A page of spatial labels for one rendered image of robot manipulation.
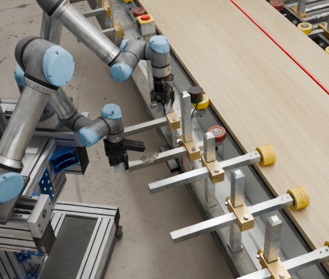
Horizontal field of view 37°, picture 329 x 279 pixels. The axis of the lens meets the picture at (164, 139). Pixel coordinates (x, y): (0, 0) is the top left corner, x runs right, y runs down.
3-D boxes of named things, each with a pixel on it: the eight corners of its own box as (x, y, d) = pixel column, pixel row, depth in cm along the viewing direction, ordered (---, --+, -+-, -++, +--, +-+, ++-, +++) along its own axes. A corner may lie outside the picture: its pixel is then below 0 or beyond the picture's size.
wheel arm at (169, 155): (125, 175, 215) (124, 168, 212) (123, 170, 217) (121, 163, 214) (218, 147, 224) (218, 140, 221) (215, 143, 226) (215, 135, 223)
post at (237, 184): (232, 261, 199) (235, 177, 167) (229, 254, 201) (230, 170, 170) (240, 258, 200) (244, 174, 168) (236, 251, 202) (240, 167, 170)
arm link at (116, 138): (120, 121, 203) (126, 133, 197) (122, 130, 206) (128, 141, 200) (103, 126, 201) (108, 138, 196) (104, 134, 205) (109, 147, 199)
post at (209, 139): (208, 220, 219) (206, 137, 187) (205, 213, 221) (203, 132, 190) (215, 217, 219) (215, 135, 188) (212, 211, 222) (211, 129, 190)
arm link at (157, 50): (150, 32, 194) (171, 35, 192) (152, 57, 201) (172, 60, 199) (144, 42, 189) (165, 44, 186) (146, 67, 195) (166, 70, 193)
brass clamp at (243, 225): (239, 232, 175) (240, 223, 172) (223, 206, 185) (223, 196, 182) (255, 227, 177) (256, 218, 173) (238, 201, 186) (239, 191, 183)
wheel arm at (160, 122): (120, 140, 235) (119, 133, 232) (118, 135, 237) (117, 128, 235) (205, 115, 244) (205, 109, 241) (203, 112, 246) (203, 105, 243)
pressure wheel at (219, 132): (212, 157, 223) (211, 138, 215) (204, 146, 229) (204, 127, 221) (228, 152, 224) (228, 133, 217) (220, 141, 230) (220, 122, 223)
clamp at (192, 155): (189, 161, 218) (189, 153, 215) (179, 143, 228) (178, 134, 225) (202, 158, 219) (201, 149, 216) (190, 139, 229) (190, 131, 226)
